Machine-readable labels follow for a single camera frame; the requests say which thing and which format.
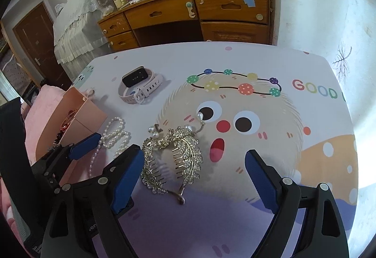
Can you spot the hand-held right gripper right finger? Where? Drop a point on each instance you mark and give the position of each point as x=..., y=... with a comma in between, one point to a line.
x=261, y=178

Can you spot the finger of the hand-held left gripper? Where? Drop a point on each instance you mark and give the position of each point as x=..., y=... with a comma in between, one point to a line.
x=85, y=144

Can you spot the pink quilt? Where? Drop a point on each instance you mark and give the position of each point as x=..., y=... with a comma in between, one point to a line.
x=38, y=111

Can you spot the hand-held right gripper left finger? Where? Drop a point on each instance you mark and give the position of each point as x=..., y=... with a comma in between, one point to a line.
x=126, y=178

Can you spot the pink plastic tray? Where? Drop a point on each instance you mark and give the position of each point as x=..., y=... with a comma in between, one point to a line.
x=85, y=119

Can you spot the white drawer safety lock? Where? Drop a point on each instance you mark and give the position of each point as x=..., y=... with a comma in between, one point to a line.
x=190, y=9

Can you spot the pink smartwatch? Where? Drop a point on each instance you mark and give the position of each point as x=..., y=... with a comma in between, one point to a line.
x=136, y=77

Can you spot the white floral curtain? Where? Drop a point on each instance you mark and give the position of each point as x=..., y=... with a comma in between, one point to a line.
x=323, y=11

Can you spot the white lace furniture cover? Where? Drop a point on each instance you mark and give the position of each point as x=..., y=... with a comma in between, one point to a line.
x=76, y=20

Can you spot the gold leaf hair comb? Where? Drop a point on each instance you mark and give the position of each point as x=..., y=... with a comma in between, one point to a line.
x=188, y=155

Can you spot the brown wooden door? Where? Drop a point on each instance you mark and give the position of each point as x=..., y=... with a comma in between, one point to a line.
x=35, y=40

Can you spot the wooden desk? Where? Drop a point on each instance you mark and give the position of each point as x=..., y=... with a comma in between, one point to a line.
x=164, y=15

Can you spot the white plastic bag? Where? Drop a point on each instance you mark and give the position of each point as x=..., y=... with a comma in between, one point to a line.
x=107, y=9

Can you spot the blue sticky note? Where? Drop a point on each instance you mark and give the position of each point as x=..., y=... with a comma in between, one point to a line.
x=249, y=1

